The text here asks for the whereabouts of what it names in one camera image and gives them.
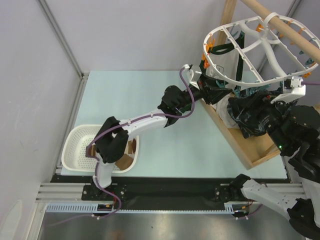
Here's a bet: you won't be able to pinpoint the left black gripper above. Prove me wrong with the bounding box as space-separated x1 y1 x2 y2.
174 72 232 110

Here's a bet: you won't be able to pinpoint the teal clothespin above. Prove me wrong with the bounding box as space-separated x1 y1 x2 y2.
215 79 227 89

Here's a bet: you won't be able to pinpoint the white round clip hanger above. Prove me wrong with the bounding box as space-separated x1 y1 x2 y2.
203 12 320 88

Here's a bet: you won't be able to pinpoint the brown socks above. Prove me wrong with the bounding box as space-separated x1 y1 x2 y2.
84 137 139 174

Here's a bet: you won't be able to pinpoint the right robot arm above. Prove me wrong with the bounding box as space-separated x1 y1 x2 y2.
228 91 320 240

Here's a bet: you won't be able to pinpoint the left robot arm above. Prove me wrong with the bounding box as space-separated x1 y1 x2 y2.
86 79 232 200

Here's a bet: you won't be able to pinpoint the dark patterned garment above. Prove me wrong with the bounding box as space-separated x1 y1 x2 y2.
227 88 283 139

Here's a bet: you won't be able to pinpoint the white printed t-shirt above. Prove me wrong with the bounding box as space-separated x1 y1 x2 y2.
209 43 239 129

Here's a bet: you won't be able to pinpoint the orange clothespin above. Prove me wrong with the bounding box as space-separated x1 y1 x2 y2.
199 53 210 69

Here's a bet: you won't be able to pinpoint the dark green sleeve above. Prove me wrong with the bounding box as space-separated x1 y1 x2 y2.
176 65 203 113

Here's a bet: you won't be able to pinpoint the wooden rod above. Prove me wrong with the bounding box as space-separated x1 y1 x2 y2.
242 0 320 64

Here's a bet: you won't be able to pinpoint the aluminium corner profile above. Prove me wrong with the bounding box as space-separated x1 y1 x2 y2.
36 0 89 80

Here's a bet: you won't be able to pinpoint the white perforated laundry basket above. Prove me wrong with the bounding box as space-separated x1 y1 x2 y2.
61 124 140 176

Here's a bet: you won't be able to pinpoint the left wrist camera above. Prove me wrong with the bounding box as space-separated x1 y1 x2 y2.
184 64 202 90

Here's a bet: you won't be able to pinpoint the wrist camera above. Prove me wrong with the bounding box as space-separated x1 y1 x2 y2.
270 76 306 104
184 64 202 90

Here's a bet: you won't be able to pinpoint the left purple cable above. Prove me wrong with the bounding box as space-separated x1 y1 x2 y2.
47 67 198 227

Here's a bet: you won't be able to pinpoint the wooden rack frame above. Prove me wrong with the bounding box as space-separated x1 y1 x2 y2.
198 0 320 171

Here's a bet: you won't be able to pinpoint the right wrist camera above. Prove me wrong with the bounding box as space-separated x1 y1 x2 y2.
270 76 306 104

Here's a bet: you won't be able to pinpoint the white cable duct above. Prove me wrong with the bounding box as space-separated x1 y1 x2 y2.
46 202 251 215

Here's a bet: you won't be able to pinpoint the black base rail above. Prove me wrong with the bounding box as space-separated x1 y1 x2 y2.
51 175 252 211

